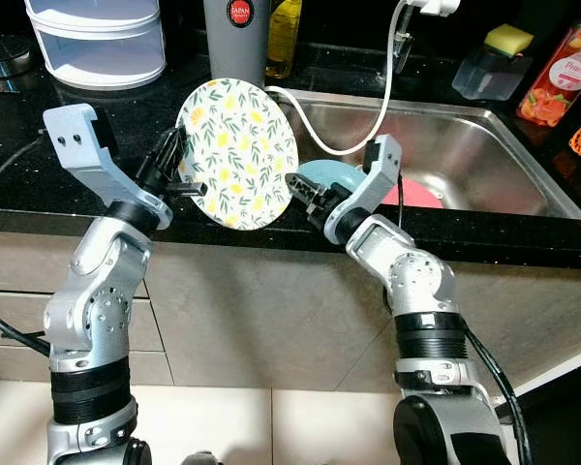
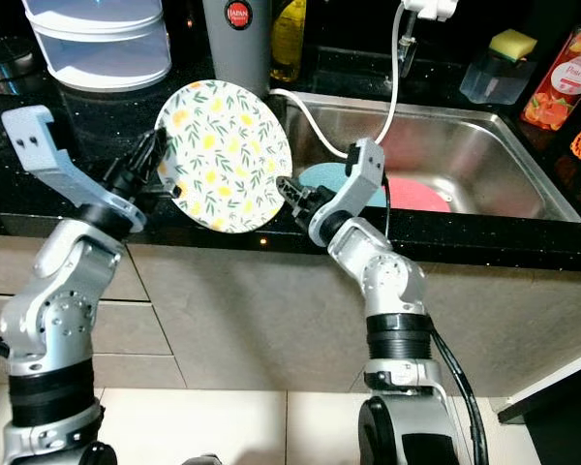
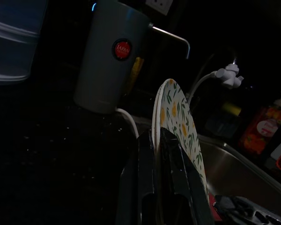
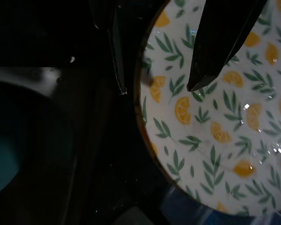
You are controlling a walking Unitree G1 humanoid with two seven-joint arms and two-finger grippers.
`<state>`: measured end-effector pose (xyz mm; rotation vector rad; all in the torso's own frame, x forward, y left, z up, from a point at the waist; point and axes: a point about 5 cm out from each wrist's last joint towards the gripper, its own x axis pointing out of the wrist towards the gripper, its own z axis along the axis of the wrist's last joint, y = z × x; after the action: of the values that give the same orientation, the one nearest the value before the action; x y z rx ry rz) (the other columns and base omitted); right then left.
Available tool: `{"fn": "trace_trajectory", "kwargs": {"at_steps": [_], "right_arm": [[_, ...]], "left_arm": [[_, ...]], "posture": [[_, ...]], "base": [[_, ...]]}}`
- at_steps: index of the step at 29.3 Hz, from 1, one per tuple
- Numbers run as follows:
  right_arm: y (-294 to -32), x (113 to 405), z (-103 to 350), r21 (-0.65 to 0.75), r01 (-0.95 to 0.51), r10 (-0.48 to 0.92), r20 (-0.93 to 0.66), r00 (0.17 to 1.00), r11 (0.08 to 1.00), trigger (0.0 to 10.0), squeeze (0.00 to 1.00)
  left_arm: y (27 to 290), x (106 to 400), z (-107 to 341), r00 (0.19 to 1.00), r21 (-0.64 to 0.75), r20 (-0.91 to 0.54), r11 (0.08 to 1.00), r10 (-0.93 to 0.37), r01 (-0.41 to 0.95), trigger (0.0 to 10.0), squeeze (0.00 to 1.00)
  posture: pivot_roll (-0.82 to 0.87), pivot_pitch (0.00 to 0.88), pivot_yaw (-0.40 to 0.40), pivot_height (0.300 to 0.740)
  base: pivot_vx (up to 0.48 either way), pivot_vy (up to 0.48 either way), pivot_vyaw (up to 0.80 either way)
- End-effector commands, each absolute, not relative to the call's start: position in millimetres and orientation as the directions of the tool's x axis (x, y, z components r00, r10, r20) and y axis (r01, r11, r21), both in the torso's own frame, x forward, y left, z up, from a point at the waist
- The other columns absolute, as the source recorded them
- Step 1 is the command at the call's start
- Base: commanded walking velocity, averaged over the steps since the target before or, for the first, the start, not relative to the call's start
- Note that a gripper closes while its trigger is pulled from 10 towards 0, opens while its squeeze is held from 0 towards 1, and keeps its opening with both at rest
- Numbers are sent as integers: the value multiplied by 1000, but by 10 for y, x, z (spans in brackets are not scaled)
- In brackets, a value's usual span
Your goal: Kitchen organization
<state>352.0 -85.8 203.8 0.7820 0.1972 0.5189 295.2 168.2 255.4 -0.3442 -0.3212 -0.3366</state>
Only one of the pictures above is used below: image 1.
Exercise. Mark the beige drawer front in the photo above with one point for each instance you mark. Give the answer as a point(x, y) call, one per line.
point(10, 368)
point(19, 262)
point(19, 308)

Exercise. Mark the black round kitchen appliance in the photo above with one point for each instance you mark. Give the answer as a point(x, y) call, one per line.
point(2, 56)

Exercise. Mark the stainless steel sink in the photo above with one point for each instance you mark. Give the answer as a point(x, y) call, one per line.
point(484, 145)

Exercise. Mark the white plate with lemon print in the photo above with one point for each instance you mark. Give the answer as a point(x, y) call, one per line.
point(237, 145)

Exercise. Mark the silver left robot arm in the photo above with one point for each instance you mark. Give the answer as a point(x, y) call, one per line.
point(97, 300)

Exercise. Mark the light blue plate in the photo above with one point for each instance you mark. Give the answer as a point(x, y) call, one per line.
point(334, 174)

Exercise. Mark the clear plastic sponge holder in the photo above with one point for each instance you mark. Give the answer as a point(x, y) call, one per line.
point(484, 76)

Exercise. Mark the yellow green sponge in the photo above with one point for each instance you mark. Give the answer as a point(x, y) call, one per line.
point(508, 39)

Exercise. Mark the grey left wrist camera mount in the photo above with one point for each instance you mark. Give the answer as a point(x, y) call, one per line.
point(87, 155)

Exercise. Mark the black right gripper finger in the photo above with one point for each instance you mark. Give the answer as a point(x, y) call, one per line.
point(316, 207)
point(302, 184)

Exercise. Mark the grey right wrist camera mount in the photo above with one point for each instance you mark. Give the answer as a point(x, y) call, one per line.
point(382, 165)

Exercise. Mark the beige cabinet door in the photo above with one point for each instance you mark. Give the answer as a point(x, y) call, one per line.
point(271, 310)

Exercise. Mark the clear plastic container white lid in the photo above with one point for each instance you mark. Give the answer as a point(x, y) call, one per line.
point(97, 53)

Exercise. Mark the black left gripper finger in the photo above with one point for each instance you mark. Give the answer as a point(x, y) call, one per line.
point(189, 189)
point(175, 147)

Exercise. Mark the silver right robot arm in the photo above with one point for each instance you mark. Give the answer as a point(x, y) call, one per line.
point(416, 281)

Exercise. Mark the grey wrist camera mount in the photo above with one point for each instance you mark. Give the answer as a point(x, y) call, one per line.
point(382, 165)
point(87, 155)

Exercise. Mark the peach dish soap bottle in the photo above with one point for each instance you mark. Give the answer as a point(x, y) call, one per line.
point(557, 82)

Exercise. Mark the yellow oil bottle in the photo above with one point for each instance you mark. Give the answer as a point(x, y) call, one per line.
point(286, 39)

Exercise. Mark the pink plate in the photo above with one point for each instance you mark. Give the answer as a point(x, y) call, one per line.
point(421, 194)

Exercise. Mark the grey thermos with red sticker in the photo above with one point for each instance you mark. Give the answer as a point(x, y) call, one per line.
point(232, 48)

